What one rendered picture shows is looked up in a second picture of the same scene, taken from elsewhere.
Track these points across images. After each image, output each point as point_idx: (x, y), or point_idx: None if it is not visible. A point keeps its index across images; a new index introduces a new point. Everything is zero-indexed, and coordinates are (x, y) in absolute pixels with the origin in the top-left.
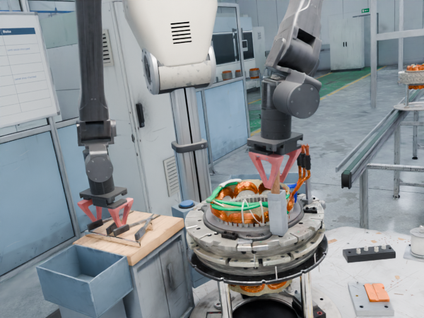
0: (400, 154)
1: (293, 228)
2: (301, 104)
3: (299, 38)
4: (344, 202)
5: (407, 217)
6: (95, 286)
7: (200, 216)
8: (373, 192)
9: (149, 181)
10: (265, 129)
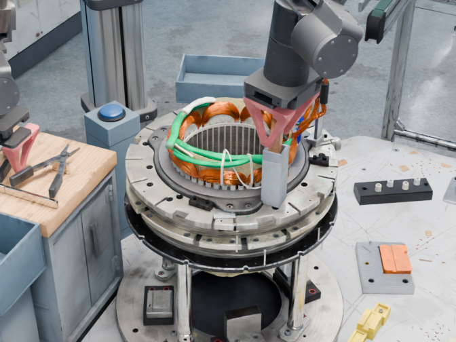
0: None
1: (294, 194)
2: (332, 61)
3: None
4: (364, 34)
5: None
6: (1, 273)
7: (148, 157)
8: (421, 15)
9: None
10: (273, 69)
